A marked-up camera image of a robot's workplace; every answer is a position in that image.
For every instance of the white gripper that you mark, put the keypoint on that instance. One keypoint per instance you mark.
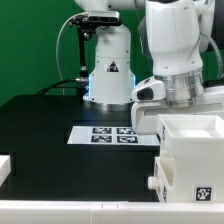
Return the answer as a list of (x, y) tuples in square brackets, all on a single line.
[(144, 115)]

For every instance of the small white drawer with knob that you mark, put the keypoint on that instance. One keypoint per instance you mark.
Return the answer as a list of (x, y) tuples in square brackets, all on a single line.
[(162, 180)]

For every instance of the large white drawer cabinet box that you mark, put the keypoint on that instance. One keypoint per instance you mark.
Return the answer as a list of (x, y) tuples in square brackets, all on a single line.
[(196, 142)]

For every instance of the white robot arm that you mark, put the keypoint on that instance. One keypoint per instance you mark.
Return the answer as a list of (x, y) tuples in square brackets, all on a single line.
[(176, 32)]

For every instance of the white sheet with markers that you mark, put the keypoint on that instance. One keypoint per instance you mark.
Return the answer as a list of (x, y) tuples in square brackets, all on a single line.
[(109, 136)]

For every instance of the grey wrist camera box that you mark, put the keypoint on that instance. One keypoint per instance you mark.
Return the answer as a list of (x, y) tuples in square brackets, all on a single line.
[(149, 89)]

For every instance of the black camera stand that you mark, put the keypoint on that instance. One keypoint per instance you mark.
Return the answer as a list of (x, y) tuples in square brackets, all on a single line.
[(85, 32)]

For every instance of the grey camera on stand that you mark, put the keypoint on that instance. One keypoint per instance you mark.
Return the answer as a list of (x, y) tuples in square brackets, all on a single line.
[(104, 17)]

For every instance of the white left fence rail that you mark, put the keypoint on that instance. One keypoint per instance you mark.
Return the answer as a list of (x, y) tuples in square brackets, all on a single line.
[(5, 168)]

